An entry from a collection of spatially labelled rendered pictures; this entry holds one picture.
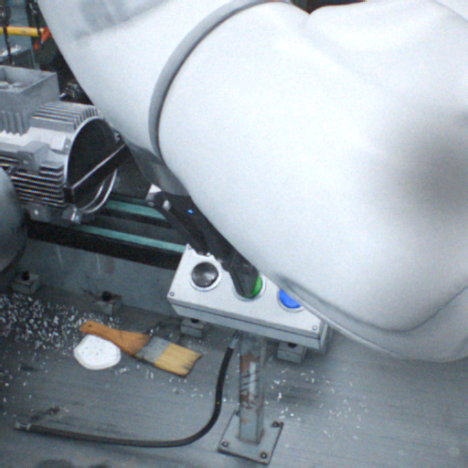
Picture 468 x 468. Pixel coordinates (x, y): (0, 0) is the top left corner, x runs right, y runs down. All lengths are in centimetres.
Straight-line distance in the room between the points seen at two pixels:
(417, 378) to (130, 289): 47
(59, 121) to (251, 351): 48
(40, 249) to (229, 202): 86
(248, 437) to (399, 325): 63
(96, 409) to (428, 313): 73
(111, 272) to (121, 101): 75
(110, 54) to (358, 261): 15
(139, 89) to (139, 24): 3
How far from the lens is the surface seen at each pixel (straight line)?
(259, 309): 65
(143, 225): 109
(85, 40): 32
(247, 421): 82
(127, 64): 30
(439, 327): 24
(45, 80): 105
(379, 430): 89
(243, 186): 25
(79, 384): 95
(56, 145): 97
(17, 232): 87
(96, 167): 100
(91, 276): 107
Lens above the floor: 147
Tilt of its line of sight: 33 degrees down
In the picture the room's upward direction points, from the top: straight up
